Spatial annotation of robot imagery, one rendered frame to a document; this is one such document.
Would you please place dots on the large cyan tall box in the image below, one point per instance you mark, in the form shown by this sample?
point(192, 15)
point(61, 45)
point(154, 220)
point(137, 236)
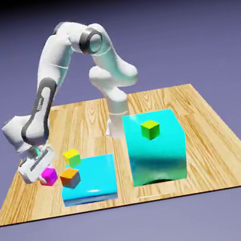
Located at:
point(156, 149)

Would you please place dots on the small green cube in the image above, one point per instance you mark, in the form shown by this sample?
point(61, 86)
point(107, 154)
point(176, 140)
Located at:
point(150, 129)

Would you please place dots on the small magenta cube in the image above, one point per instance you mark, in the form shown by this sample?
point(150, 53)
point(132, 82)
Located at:
point(48, 176)

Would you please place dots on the small orange cube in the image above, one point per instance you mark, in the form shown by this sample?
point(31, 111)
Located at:
point(70, 178)

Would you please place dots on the small yellow cube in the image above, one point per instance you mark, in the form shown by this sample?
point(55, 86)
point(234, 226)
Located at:
point(72, 157)

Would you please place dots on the large cyan flat box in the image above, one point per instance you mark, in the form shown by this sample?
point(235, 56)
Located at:
point(94, 177)

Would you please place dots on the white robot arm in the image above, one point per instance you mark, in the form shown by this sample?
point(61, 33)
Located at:
point(44, 64)

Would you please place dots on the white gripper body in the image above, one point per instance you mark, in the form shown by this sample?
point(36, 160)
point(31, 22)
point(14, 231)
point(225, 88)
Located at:
point(34, 168)

